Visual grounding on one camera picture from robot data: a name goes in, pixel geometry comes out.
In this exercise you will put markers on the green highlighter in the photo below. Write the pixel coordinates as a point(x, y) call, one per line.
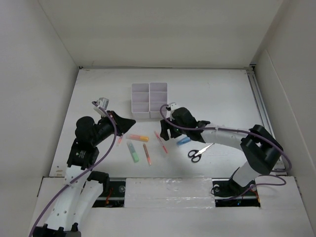
point(133, 152)

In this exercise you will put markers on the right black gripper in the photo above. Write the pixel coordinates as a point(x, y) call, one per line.
point(165, 126)

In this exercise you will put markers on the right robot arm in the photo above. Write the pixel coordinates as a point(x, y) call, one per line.
point(260, 149)

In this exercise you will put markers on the orange yellow highlighter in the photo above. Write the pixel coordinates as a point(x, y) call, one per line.
point(136, 137)

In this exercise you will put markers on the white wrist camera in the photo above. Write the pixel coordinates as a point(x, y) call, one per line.
point(171, 108)
point(101, 105)

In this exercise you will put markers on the white right organizer container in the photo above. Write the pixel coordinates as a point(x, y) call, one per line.
point(158, 95)

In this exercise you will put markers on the red pen clear cap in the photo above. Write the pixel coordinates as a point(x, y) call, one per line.
point(161, 146)

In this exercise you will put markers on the pink pen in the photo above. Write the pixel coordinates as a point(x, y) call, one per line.
point(119, 140)

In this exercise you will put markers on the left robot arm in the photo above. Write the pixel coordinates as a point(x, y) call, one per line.
point(82, 184)

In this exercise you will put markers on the white left organizer container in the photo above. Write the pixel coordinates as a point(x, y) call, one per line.
point(140, 100)

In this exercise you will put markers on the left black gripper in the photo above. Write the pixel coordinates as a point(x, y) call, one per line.
point(122, 124)

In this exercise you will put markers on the black handled scissors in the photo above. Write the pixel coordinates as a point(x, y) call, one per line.
point(195, 155)

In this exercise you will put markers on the blue correction tape dispenser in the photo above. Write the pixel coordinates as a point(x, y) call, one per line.
point(183, 141)

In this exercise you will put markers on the orange pen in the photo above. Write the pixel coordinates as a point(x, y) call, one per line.
point(147, 154)

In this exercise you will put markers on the white organizer container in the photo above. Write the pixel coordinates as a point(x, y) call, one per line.
point(158, 95)
point(140, 100)

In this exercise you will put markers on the aluminium rail strip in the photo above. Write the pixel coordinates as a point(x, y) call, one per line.
point(263, 114)

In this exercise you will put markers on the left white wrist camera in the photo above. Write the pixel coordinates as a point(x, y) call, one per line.
point(101, 105)

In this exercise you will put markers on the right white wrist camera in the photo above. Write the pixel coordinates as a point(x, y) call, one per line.
point(171, 108)

